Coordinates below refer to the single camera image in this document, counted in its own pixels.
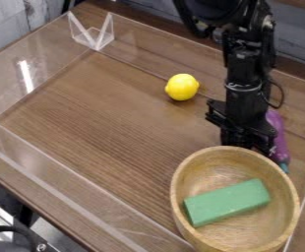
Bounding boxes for green rectangular block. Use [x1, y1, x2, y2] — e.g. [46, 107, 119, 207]
[183, 178, 270, 227]

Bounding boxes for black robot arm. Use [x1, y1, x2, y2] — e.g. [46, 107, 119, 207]
[172, 0, 276, 155]

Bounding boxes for yellow toy lemon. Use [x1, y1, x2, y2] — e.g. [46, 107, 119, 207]
[164, 74, 199, 101]

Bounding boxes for clear acrylic corner bracket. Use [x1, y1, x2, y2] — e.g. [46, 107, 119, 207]
[66, 12, 115, 51]

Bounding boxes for black cable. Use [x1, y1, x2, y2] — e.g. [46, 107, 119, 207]
[0, 223, 38, 252]

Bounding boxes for clear acrylic tray wall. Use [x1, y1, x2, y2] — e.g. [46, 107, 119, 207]
[0, 125, 193, 252]

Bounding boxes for brown wooden bowl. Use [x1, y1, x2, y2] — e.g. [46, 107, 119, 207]
[169, 146, 299, 252]

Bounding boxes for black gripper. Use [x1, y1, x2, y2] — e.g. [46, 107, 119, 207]
[206, 80, 282, 157]

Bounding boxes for purple toy eggplant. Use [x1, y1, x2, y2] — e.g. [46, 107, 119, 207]
[266, 110, 290, 173]

